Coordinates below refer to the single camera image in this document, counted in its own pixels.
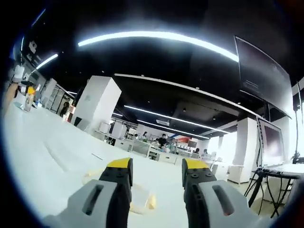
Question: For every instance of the black tripod stand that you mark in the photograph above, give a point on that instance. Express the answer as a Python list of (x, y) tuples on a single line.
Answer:
[(297, 123)]

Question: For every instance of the ceiling air conditioner unit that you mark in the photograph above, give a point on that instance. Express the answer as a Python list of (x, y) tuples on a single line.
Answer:
[(163, 122)]

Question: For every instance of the narrow white pillar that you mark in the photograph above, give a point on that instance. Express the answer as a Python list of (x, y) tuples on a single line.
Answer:
[(245, 145)]

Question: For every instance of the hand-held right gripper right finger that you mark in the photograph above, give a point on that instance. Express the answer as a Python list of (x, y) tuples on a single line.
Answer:
[(213, 197)]

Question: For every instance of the clear plastic container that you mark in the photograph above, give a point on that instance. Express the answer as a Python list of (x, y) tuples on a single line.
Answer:
[(28, 103)]

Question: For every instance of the transparent plastic bag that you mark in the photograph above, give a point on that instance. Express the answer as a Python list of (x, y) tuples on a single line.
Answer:
[(140, 196)]

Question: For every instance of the long ceiling light strip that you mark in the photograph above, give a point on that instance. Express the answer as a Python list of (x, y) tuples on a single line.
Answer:
[(156, 36)]

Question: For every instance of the small dark screen on stand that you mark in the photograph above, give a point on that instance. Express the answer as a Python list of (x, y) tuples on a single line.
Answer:
[(273, 142)]

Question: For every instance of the side table with black legs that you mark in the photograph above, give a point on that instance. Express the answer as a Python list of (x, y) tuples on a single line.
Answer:
[(280, 169)]

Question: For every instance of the short ceiling light strip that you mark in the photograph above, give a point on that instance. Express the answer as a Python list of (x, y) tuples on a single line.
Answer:
[(47, 61)]

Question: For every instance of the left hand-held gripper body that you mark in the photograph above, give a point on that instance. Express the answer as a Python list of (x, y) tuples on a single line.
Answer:
[(18, 72)]

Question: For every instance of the white low cabinet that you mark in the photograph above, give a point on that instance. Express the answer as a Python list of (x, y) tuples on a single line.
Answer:
[(140, 147)]

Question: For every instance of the large dark monitor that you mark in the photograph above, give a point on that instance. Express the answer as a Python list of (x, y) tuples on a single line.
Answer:
[(263, 76)]

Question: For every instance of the wide white pillar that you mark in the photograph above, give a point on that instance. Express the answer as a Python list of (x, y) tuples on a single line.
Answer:
[(97, 102)]

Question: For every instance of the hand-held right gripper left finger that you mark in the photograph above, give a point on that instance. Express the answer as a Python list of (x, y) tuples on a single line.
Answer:
[(95, 199)]

